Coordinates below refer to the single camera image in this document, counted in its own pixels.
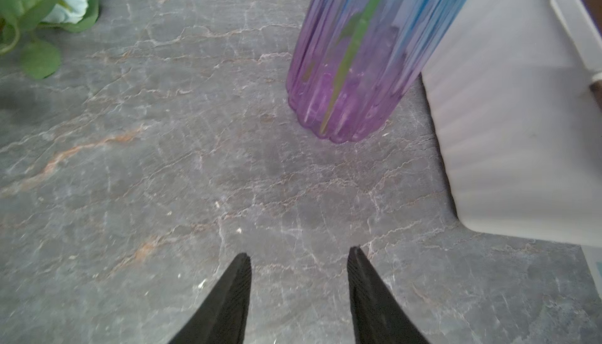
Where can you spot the purple glass vase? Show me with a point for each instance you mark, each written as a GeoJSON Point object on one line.
{"type": "Point", "coordinates": [355, 59]}

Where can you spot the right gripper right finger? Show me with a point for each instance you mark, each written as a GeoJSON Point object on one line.
{"type": "Point", "coordinates": [376, 315]}

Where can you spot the white flower stem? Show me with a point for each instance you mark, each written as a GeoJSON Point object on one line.
{"type": "Point", "coordinates": [20, 19]}

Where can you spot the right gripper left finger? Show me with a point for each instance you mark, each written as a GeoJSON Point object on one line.
{"type": "Point", "coordinates": [223, 314]}

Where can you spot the brown lid storage box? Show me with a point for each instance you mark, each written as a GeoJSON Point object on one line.
{"type": "Point", "coordinates": [518, 127]}

